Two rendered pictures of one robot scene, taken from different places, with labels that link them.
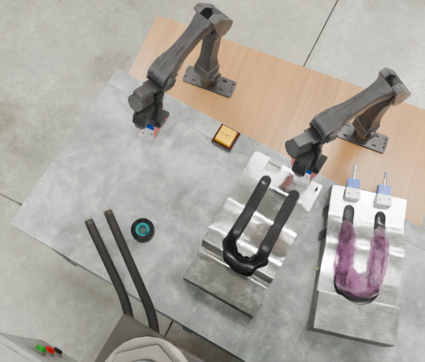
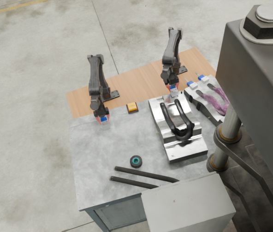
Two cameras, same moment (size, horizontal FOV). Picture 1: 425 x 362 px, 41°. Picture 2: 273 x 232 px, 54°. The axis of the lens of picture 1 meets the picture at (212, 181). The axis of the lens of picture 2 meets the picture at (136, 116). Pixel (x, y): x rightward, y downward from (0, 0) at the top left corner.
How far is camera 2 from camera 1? 0.73 m
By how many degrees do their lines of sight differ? 22
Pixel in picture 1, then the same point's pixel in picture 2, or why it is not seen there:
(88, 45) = (36, 148)
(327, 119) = (167, 55)
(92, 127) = (78, 146)
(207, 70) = (105, 86)
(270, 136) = (146, 95)
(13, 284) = not seen: outside the picture
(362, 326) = not seen: hidden behind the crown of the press
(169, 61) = (94, 80)
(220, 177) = (144, 121)
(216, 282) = (183, 151)
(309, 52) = not seen: hidden behind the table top
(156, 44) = (74, 101)
